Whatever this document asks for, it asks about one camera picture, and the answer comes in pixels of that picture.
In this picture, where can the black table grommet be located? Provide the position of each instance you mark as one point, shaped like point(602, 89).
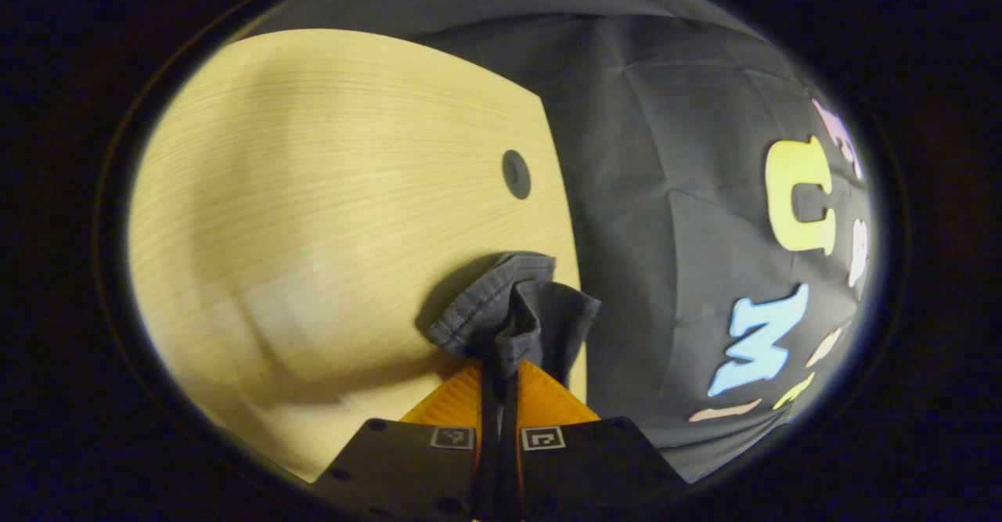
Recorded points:
point(516, 174)

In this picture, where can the dark grey jeans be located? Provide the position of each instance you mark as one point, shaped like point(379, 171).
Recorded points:
point(540, 311)

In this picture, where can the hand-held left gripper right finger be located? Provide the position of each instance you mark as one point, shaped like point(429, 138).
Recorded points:
point(510, 451)

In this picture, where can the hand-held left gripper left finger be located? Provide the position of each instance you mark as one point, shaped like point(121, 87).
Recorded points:
point(487, 451)

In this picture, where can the black backdrop cloth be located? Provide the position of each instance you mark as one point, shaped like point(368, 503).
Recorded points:
point(665, 154)

